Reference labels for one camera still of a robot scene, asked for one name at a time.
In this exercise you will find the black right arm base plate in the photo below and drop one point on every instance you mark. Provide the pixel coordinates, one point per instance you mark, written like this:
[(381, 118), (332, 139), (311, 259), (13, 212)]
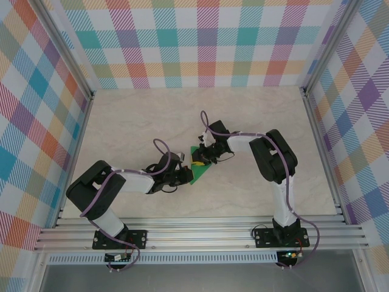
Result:
[(264, 237)]

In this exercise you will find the controller circuit board green light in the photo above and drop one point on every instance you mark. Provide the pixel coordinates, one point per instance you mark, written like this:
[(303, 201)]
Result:
[(290, 255)]

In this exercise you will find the aluminium frame post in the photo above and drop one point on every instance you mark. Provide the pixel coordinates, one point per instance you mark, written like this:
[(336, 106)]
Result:
[(329, 45), (65, 48)]

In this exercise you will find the aluminium side rail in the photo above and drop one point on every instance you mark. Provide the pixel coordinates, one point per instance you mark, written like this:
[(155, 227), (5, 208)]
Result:
[(325, 158), (74, 158)]

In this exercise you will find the aluminium frame beam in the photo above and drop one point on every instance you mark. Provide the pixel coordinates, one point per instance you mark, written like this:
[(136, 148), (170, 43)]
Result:
[(197, 234)]

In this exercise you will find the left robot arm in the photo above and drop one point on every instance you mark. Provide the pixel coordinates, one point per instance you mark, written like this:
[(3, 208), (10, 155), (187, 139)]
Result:
[(94, 188)]

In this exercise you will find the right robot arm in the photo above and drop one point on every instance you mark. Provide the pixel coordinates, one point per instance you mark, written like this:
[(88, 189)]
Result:
[(270, 158)]

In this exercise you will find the small controller circuit board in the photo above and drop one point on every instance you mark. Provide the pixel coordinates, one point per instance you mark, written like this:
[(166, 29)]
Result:
[(114, 258)]

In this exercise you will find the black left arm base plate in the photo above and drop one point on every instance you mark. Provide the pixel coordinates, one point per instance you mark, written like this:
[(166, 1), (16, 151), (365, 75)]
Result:
[(139, 238)]

